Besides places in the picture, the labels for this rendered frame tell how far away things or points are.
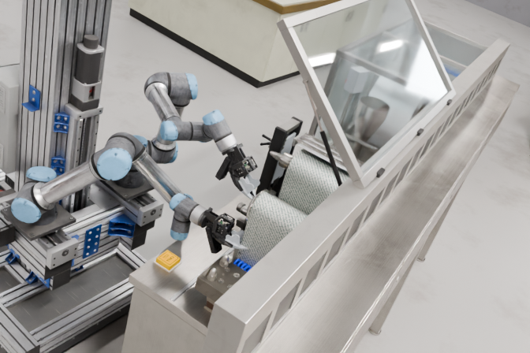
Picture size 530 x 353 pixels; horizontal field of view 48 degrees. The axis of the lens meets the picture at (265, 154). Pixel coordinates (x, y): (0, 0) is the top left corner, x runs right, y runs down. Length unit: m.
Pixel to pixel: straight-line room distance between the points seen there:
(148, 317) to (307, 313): 0.95
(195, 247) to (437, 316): 2.09
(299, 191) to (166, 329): 0.74
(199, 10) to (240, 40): 0.62
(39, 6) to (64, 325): 1.48
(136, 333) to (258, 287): 1.26
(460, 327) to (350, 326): 2.59
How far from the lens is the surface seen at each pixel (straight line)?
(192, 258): 2.49
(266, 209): 2.19
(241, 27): 6.16
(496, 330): 4.36
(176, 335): 2.38
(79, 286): 3.28
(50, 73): 2.61
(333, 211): 1.64
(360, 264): 1.86
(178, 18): 6.73
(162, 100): 2.43
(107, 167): 2.26
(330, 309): 1.67
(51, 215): 2.68
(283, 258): 1.43
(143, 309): 2.43
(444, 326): 4.14
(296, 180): 2.34
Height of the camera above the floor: 2.56
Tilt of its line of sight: 30 degrees down
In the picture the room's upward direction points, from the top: 17 degrees clockwise
